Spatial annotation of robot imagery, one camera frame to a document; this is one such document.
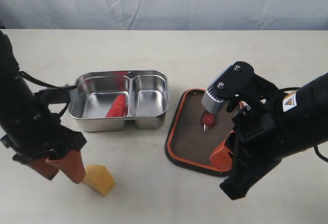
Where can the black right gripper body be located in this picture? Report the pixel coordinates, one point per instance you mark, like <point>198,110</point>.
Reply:
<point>252,125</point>

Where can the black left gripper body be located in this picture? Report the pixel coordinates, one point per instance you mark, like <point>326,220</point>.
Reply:
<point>36,131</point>

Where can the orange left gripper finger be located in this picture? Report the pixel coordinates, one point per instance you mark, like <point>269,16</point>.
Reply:
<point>71,165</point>
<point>42,168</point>

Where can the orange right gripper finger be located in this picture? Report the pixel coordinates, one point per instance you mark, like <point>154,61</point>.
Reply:
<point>221,157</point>
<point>207,120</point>

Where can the yellow toy cheese wedge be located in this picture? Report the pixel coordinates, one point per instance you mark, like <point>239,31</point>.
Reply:
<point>99,179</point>

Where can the dark translucent lunch box lid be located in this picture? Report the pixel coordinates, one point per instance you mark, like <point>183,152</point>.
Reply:
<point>188,145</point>

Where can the stainless steel lunch box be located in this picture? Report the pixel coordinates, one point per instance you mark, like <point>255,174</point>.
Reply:
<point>147,99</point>

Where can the red toy sausage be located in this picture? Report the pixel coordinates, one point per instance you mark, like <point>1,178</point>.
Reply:
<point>118,108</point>

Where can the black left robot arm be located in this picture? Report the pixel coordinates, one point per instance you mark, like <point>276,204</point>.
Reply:
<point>56,97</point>

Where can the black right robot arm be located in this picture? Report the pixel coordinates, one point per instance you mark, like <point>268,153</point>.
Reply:
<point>300,117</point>

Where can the blue-grey backdrop cloth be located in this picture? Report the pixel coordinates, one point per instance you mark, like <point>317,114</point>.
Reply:
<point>165,14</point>

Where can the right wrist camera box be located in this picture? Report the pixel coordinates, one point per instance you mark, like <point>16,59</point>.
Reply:
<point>226,85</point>

